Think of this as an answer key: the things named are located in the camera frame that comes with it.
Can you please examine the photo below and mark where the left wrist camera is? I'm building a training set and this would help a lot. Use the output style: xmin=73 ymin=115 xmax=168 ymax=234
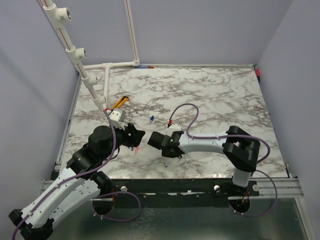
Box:
xmin=106 ymin=108 xmax=127 ymax=130

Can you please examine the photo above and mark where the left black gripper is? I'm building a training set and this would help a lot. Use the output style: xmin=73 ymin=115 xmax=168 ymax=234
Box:
xmin=100 ymin=121 xmax=145 ymax=161

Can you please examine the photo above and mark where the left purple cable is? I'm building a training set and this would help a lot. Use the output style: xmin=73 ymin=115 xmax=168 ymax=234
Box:
xmin=11 ymin=108 xmax=141 ymax=240

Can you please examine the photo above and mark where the white pvc pipe frame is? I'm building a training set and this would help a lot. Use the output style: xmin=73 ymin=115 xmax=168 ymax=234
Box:
xmin=39 ymin=0 xmax=140 ymax=111

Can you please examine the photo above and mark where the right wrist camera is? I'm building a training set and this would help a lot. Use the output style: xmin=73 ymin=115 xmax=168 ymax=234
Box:
xmin=167 ymin=119 xmax=181 ymax=131

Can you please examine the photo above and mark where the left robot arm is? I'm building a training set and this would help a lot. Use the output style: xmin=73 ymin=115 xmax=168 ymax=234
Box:
xmin=8 ymin=123 xmax=146 ymax=240

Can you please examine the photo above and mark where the red clamp at corner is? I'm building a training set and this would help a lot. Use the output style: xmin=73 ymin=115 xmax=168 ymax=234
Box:
xmin=255 ymin=68 xmax=260 ymax=79

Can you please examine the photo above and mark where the aluminium frame rail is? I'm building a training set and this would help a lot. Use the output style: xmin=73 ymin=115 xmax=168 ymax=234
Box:
xmin=250 ymin=177 xmax=304 ymax=199

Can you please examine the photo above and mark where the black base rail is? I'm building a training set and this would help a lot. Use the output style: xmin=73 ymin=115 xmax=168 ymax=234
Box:
xmin=93 ymin=178 xmax=260 ymax=209

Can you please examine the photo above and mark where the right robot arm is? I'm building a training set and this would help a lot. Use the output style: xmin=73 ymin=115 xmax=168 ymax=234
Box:
xmin=147 ymin=126 xmax=261 ymax=196

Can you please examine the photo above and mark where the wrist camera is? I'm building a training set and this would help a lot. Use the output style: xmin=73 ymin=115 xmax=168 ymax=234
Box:
xmin=167 ymin=119 xmax=181 ymax=131
xmin=106 ymin=108 xmax=127 ymax=130

